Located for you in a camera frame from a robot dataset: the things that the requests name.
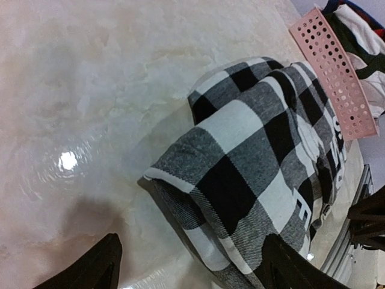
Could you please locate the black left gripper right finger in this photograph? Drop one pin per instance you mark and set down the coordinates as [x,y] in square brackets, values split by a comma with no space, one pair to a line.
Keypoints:
[283,267]

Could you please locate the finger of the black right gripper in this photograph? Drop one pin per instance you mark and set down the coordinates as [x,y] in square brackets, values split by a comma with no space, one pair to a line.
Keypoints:
[369,209]
[368,235]

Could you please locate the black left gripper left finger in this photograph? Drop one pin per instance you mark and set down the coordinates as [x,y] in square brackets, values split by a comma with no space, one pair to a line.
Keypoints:
[99,267]

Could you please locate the black white checked shirt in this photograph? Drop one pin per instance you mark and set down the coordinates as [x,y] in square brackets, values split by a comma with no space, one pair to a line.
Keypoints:
[265,156]

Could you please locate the pink plastic laundry basket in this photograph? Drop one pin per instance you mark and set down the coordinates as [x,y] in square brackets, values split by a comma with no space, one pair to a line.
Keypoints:
[322,49]

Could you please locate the front aluminium rail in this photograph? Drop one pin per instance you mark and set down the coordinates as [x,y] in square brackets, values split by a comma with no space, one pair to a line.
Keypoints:
[338,256]

